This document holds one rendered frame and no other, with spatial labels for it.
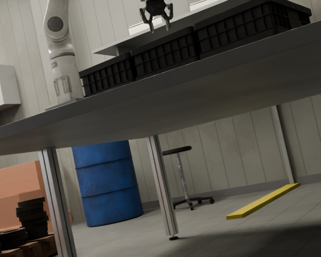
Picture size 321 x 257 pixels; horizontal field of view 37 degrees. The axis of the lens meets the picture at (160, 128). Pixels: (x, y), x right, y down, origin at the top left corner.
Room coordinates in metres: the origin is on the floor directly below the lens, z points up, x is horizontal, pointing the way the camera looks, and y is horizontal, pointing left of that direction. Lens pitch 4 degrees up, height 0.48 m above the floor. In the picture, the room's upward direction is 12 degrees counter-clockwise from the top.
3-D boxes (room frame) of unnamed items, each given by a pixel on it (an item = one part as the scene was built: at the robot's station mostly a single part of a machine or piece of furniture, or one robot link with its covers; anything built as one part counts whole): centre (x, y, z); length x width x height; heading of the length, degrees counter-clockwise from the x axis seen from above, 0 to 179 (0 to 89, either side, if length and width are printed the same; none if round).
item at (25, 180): (5.48, 1.99, 0.40); 1.42 x 1.08 x 0.80; 59
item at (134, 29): (4.58, -0.13, 1.78); 0.40 x 0.38 x 0.10; 59
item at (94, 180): (4.94, 0.65, 0.47); 0.61 x 0.61 x 0.93
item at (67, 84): (1.71, 0.30, 0.84); 0.09 x 0.09 x 0.17; 62
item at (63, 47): (1.72, 0.30, 1.00); 0.09 x 0.09 x 0.17; 8
